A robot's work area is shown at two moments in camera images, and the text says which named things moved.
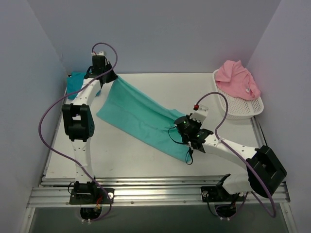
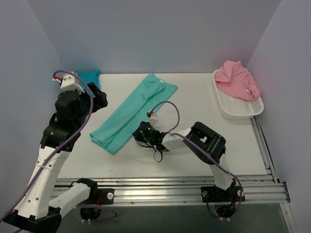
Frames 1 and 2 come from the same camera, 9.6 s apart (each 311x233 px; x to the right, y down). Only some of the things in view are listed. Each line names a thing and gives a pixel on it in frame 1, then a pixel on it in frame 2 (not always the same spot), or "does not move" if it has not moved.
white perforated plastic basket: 238,108 does not move
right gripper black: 183,131 → 140,132
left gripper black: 110,75 → 98,97
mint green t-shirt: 125,106 → 146,96
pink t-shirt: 233,78 does not move
